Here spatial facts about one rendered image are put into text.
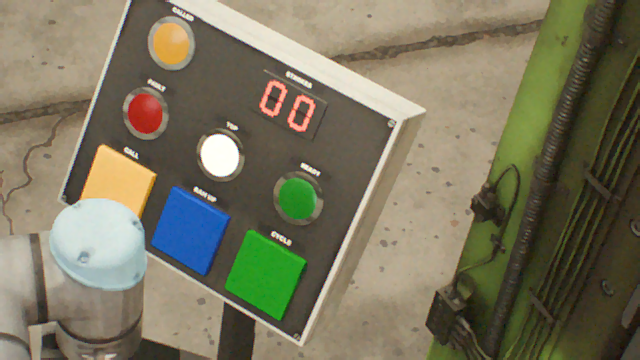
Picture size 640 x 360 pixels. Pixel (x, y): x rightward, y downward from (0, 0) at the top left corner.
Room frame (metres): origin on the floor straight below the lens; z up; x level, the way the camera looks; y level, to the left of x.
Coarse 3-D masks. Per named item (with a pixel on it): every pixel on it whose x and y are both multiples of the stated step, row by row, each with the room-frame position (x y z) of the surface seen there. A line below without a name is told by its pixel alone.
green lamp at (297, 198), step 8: (288, 184) 0.88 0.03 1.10; (296, 184) 0.88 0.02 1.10; (304, 184) 0.88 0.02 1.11; (280, 192) 0.88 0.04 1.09; (288, 192) 0.87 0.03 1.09; (296, 192) 0.87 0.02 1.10; (304, 192) 0.87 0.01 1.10; (312, 192) 0.87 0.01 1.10; (280, 200) 0.87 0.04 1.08; (288, 200) 0.87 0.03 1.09; (296, 200) 0.87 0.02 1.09; (304, 200) 0.87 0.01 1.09; (312, 200) 0.87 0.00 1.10; (288, 208) 0.86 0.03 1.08; (296, 208) 0.86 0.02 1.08; (304, 208) 0.86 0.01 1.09; (312, 208) 0.86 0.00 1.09; (296, 216) 0.86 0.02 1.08; (304, 216) 0.86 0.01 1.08
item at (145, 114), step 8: (136, 96) 0.96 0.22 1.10; (144, 96) 0.96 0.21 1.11; (152, 96) 0.96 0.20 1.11; (136, 104) 0.96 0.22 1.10; (144, 104) 0.95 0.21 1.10; (152, 104) 0.95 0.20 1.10; (128, 112) 0.95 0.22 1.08; (136, 112) 0.95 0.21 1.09; (144, 112) 0.95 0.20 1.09; (152, 112) 0.95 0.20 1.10; (160, 112) 0.95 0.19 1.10; (136, 120) 0.95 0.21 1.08; (144, 120) 0.94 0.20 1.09; (152, 120) 0.94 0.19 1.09; (160, 120) 0.94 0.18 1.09; (136, 128) 0.94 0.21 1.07; (144, 128) 0.94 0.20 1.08; (152, 128) 0.94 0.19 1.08
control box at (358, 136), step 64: (128, 0) 1.03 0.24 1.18; (192, 0) 1.04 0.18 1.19; (128, 64) 0.99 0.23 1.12; (192, 64) 0.97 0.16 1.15; (256, 64) 0.96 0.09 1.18; (320, 64) 0.98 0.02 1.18; (128, 128) 0.94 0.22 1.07; (192, 128) 0.93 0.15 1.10; (256, 128) 0.92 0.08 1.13; (320, 128) 0.91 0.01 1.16; (384, 128) 0.90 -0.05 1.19; (64, 192) 0.92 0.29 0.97; (192, 192) 0.89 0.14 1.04; (256, 192) 0.88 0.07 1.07; (320, 192) 0.87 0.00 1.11; (384, 192) 0.90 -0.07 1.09; (320, 256) 0.83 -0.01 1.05; (320, 320) 0.81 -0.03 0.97
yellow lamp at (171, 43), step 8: (168, 24) 1.00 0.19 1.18; (176, 24) 1.00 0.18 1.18; (160, 32) 1.00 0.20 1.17; (168, 32) 0.99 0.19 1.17; (176, 32) 0.99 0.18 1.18; (184, 32) 0.99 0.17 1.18; (160, 40) 0.99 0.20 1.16; (168, 40) 0.99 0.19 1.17; (176, 40) 0.99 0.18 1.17; (184, 40) 0.99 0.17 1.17; (160, 48) 0.99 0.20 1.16; (168, 48) 0.98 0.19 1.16; (176, 48) 0.98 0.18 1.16; (184, 48) 0.98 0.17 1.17; (160, 56) 0.98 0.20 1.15; (168, 56) 0.98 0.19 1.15; (176, 56) 0.98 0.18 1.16; (184, 56) 0.98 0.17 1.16
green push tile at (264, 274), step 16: (256, 240) 0.85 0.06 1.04; (240, 256) 0.84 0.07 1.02; (256, 256) 0.84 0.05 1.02; (272, 256) 0.83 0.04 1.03; (288, 256) 0.83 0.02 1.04; (240, 272) 0.83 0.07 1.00; (256, 272) 0.82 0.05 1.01; (272, 272) 0.82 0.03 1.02; (288, 272) 0.82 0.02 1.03; (240, 288) 0.82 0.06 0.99; (256, 288) 0.81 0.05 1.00; (272, 288) 0.81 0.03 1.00; (288, 288) 0.81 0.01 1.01; (256, 304) 0.80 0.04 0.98; (272, 304) 0.80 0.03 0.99; (288, 304) 0.80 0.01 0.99
